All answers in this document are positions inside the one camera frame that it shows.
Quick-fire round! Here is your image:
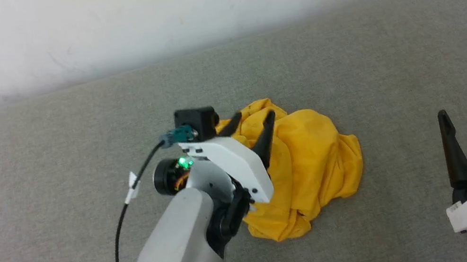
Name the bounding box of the yellow garment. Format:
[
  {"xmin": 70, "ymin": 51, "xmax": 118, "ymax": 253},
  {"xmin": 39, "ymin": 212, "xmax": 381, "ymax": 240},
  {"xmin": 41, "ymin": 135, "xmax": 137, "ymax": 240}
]
[{"xmin": 212, "ymin": 83, "xmax": 375, "ymax": 249}]

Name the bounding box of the white cable label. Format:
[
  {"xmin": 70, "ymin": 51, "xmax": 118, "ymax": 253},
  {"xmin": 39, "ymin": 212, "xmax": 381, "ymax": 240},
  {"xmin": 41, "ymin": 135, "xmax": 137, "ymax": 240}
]
[{"xmin": 120, "ymin": 170, "xmax": 144, "ymax": 204}]

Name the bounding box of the black cable with teal plug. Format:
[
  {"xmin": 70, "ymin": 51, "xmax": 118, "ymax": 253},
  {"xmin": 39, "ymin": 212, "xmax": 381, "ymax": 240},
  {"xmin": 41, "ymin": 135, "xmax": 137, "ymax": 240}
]
[{"xmin": 83, "ymin": 125, "xmax": 219, "ymax": 262}]

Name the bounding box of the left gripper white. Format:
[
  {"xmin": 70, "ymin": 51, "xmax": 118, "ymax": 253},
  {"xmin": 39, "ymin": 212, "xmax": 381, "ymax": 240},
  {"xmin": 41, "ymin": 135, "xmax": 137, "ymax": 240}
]
[{"xmin": 175, "ymin": 106, "xmax": 291, "ymax": 217}]

